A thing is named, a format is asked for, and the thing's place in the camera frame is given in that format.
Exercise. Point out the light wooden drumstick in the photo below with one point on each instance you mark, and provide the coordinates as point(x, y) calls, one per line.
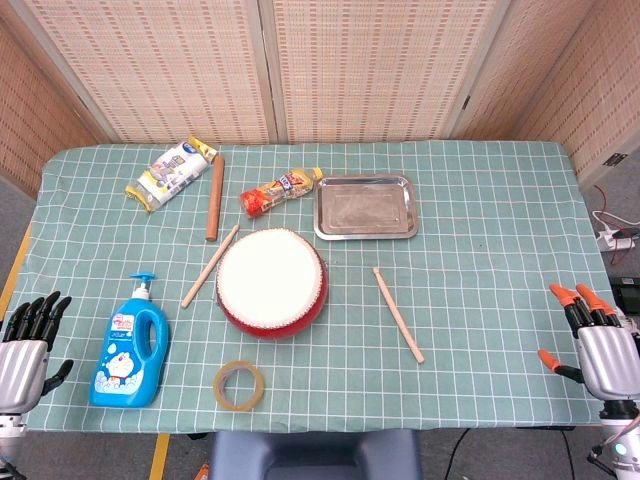
point(210, 267)
point(397, 315)

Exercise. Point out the clear packing tape roll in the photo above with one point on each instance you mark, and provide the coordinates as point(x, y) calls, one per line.
point(220, 390)

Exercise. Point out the red drum white skin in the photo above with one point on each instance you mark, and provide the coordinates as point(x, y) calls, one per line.
point(270, 280)

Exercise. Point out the green checked tablecloth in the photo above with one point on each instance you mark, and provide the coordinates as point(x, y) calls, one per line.
point(475, 225)

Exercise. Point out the black box on floor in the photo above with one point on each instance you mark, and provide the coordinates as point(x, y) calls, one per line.
point(627, 295)

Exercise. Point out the bamboo folding screen panel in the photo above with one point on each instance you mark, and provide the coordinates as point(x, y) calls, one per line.
point(165, 70)
point(370, 70)
point(605, 95)
point(505, 75)
point(30, 110)

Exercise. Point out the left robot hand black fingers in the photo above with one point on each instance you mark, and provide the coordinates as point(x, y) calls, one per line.
point(20, 360)

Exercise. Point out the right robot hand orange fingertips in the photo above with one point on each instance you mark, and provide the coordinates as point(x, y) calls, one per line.
point(607, 355)

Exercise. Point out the blue pump detergent bottle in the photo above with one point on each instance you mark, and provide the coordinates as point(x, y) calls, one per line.
point(120, 365)

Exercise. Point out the brown wooden rolling pin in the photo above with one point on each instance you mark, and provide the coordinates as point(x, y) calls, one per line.
point(215, 200)

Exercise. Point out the white power strip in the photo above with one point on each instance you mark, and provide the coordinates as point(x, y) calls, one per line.
point(612, 240)

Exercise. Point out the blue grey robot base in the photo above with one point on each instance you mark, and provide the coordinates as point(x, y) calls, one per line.
point(315, 455)

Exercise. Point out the white snack pack yellow ends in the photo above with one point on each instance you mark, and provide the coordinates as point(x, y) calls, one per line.
point(172, 172)

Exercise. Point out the orange yellow snack pack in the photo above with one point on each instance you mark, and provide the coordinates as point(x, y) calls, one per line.
point(280, 192)

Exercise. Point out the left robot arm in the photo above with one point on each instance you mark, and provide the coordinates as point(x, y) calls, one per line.
point(10, 435)

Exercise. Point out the stainless steel tray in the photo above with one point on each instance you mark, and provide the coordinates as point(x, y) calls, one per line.
point(365, 207)

